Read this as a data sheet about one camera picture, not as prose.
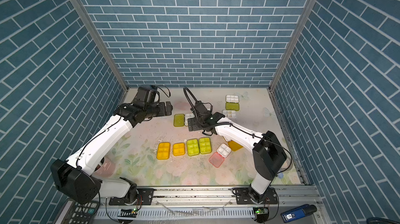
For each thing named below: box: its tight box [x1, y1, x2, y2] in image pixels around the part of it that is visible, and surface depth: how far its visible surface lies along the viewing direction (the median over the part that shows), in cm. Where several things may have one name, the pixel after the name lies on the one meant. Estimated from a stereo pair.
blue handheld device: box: [280, 204, 318, 223], surface depth 69 cm
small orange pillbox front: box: [172, 142, 186, 157], surface depth 91 cm
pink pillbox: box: [208, 142, 232, 168], surface depth 89 cm
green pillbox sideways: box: [173, 113, 185, 127], surface depth 104 cm
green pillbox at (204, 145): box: [198, 136, 212, 155], surface depth 91 cm
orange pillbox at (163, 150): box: [156, 141, 171, 160], surface depth 90 cm
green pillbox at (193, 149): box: [186, 138, 200, 157], surface depth 91 cm
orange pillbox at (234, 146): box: [227, 139, 244, 152], surface depth 91 cm
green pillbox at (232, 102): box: [225, 94, 240, 111], surface depth 114 cm
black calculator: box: [53, 198, 99, 224], surface depth 69 cm
